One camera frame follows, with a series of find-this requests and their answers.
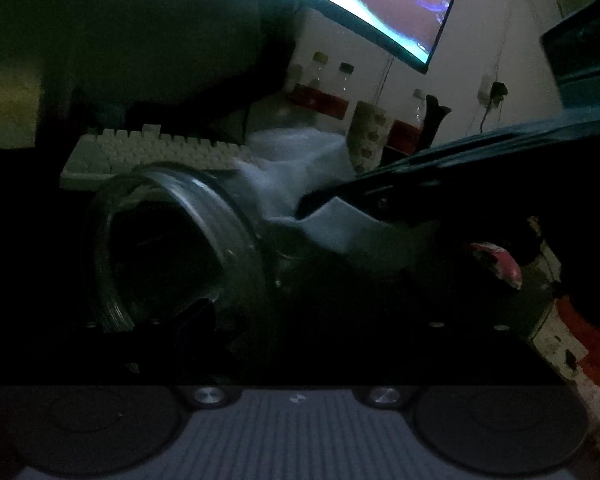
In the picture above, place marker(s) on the white computer keyboard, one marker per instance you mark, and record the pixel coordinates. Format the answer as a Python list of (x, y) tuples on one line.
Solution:
[(155, 152)]

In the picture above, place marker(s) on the black upright object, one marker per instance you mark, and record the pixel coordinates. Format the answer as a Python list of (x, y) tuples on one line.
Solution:
[(435, 120)]

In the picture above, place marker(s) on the red and white wrapper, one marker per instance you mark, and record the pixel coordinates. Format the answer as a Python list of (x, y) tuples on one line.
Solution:
[(500, 260)]

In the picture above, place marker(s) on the white paper tissue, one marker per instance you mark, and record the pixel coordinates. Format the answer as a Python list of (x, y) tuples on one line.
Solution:
[(300, 170)]

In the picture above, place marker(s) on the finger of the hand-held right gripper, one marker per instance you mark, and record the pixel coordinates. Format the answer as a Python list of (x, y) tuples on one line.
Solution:
[(375, 199)]

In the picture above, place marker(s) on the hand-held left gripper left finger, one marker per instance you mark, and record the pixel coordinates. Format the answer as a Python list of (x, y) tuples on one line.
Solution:
[(196, 322)]

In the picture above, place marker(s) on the clear bottle with red liquid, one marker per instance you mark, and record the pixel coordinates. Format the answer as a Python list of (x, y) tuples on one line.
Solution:
[(307, 87), (407, 127), (342, 90)]

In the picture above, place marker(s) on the computer monitor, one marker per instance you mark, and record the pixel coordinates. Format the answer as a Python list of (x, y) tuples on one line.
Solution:
[(380, 0)]

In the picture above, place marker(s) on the black wall plug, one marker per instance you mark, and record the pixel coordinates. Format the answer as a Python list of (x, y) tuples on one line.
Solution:
[(498, 92)]

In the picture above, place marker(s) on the clear glass jar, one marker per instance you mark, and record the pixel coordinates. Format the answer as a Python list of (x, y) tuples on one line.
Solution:
[(180, 240)]

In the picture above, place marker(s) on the printed paper cup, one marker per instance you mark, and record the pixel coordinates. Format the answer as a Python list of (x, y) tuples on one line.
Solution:
[(370, 135)]

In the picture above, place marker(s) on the red and white printed mat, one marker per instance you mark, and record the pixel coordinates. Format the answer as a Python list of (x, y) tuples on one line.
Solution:
[(580, 350)]

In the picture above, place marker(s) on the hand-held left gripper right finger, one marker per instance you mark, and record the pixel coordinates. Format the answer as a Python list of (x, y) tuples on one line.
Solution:
[(405, 330)]

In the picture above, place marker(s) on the dark rounded monitor stand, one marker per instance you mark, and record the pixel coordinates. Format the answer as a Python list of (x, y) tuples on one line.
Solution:
[(180, 35)]

